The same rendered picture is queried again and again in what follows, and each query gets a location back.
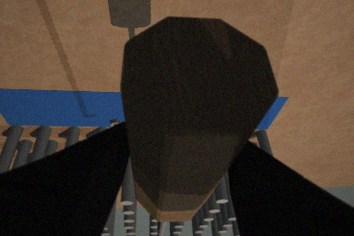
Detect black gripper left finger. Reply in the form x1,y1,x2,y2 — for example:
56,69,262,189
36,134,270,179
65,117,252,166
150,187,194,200
0,122,130,236

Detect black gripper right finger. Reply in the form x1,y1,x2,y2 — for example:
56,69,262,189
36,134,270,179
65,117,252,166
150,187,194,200
227,141,354,236

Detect blue flat strip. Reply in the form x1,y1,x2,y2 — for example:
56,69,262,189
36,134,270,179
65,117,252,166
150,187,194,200
0,89,289,130

